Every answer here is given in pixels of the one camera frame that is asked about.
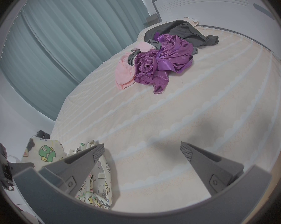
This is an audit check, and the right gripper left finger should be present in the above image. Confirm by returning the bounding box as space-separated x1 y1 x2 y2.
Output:
39 143 105 198

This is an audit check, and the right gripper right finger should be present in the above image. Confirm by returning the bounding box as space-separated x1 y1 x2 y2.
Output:
180 141 244 198

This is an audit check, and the white printed pyjama top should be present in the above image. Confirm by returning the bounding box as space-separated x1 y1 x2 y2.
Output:
21 137 114 210

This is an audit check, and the bed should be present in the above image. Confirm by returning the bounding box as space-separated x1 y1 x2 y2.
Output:
51 0 281 216

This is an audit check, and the pink garment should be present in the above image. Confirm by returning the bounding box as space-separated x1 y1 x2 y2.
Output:
115 41 156 90

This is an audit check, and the blue-green curtain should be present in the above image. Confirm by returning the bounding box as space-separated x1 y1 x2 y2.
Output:
21 0 150 83
0 9 85 122

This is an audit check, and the purple satin garment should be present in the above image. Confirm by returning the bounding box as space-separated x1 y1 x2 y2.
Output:
133 32 194 95

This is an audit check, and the black garment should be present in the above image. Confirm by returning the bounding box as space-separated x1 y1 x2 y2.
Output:
144 20 219 48

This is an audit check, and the pale pink pillow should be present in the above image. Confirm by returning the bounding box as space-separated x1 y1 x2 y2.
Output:
182 17 200 27

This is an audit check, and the grey bedside table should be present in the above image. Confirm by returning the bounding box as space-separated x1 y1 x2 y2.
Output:
145 14 162 27

